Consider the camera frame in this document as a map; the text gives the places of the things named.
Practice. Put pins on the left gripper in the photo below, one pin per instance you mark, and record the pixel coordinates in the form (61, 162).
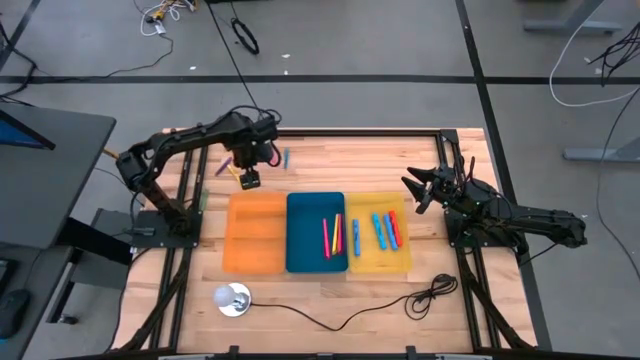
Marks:
(252, 152)

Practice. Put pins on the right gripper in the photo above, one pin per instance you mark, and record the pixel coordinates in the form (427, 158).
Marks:
(460, 195)

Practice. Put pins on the short pink highlighter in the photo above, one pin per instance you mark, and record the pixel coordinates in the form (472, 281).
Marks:
(275, 156)

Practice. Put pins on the red marker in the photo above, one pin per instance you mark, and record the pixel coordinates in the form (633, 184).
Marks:
(395, 227)

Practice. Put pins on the blue marker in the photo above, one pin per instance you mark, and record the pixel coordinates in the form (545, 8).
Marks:
(286, 158)
(356, 237)
(390, 232)
(379, 231)

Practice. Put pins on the pink pen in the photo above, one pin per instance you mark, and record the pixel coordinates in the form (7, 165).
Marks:
(341, 235)
(326, 239)

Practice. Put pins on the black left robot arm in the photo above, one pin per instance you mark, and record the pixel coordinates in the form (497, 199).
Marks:
(175, 142)

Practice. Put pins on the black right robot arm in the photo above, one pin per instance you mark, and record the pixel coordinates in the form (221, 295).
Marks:
(540, 220)

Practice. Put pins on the purple marker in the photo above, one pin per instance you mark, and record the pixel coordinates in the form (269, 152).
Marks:
(223, 166)

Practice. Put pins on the green marker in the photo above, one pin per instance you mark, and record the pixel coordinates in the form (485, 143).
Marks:
(204, 200)

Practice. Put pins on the orange plastic bin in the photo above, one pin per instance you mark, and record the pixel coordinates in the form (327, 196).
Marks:
(255, 235)

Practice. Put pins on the yellow plastic bin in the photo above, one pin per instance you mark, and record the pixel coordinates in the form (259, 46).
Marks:
(370, 260)

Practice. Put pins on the blue plastic bin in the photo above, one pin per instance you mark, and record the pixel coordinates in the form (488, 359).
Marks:
(305, 232)

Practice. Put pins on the white globe on silver base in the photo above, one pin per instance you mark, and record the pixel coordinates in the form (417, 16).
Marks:
(227, 296)

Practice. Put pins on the grey desk foot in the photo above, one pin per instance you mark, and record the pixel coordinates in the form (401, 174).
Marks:
(95, 275)
(600, 154)
(575, 26)

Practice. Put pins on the black desk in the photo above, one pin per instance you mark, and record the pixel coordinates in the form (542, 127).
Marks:
(50, 190)

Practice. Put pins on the computer monitor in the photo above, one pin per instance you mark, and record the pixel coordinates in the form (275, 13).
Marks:
(20, 136)

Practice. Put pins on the black keyboard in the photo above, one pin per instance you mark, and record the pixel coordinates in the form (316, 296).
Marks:
(6, 275)

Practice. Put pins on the black computer mouse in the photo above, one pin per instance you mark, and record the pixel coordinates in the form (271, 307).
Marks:
(14, 312)

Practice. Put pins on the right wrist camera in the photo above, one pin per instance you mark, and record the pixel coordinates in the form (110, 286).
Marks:
(444, 182)

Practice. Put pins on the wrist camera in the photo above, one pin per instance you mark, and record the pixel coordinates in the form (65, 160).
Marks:
(250, 180)
(444, 182)

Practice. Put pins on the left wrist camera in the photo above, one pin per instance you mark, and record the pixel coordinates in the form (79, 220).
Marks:
(250, 180)

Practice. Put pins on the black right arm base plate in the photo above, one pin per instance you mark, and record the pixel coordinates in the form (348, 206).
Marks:
(452, 237)

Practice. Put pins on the black aluminium frame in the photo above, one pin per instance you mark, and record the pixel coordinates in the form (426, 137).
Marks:
(350, 133)

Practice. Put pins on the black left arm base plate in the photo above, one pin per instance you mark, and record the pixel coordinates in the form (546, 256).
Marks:
(192, 240)

